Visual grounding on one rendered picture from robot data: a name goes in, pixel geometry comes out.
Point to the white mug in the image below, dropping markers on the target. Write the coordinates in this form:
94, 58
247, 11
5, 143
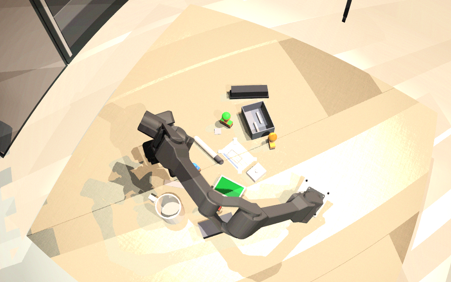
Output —
169, 208

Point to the yellow rubber stamp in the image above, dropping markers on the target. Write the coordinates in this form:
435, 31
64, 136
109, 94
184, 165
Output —
271, 140

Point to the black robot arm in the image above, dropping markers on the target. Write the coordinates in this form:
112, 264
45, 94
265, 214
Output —
170, 147

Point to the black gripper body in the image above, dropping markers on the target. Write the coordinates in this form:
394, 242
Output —
168, 117

